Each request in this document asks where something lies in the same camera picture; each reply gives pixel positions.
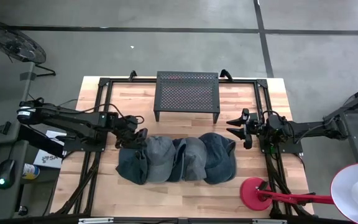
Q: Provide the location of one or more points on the silver metal bracket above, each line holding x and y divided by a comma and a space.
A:
95, 221
269, 221

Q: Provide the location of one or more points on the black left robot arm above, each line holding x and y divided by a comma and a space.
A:
73, 119

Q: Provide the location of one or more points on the white and yellow can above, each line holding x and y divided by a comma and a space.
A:
31, 171

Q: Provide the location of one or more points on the red desk lamp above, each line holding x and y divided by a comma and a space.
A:
255, 194

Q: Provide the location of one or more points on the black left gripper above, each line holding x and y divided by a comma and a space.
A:
135, 138

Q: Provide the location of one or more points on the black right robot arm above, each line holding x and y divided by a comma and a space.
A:
306, 127

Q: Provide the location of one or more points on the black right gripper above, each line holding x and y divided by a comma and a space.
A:
255, 124

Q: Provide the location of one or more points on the grey tape strip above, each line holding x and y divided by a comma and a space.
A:
28, 76

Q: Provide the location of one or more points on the black floor fan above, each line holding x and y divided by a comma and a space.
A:
14, 43

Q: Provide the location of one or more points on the small black wedge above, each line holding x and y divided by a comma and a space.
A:
3, 128

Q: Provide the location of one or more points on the small black round object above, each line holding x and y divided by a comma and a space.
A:
22, 211

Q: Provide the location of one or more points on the dark slate baseball cap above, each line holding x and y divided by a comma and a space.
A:
129, 168

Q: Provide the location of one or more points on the black perforated metal stand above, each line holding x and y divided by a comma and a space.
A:
186, 93

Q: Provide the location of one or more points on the black flat bar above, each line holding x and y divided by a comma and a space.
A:
39, 140

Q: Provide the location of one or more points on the black computer mouse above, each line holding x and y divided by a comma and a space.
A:
5, 172

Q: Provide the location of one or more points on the black metal table frame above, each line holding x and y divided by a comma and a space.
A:
261, 84

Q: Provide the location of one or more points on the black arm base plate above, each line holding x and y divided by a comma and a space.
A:
294, 147
73, 145

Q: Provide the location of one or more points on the white printed box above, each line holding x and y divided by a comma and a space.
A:
47, 160

